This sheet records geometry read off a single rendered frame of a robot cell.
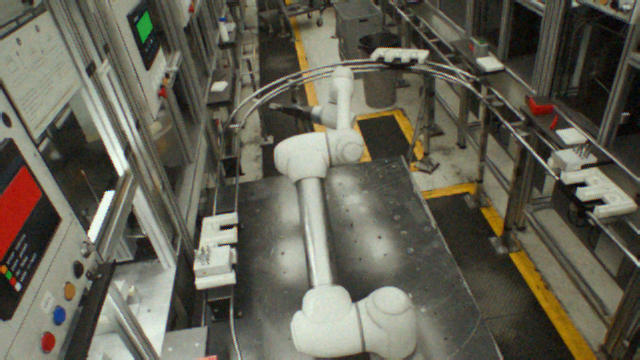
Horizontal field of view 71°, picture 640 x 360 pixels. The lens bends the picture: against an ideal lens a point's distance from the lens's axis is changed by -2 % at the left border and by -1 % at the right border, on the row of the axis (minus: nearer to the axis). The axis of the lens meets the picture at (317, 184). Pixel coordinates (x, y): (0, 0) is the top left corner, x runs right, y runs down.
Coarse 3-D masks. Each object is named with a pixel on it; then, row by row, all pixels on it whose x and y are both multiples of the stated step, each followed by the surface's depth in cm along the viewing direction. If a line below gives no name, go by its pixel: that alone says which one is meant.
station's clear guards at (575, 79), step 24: (576, 24) 195; (624, 24) 210; (576, 48) 198; (600, 48) 183; (576, 72) 201; (600, 72) 185; (552, 96) 223; (576, 96) 204; (600, 96) 188; (576, 120) 207; (600, 120) 190
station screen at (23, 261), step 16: (16, 160) 78; (0, 176) 73; (16, 176) 77; (32, 176) 82; (0, 192) 72; (32, 208) 80; (48, 208) 85; (32, 224) 79; (48, 224) 84; (16, 240) 74; (32, 240) 79; (48, 240) 83; (16, 256) 74; (32, 256) 78; (0, 272) 69; (16, 272) 73; (16, 288) 72
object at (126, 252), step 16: (96, 16) 130; (112, 64) 137; (128, 96) 146; (144, 144) 154; (160, 176) 165; (128, 240) 167; (144, 240) 165; (128, 256) 168; (144, 256) 169; (192, 256) 189; (192, 272) 193; (176, 288) 162; (176, 320) 189; (192, 320) 190
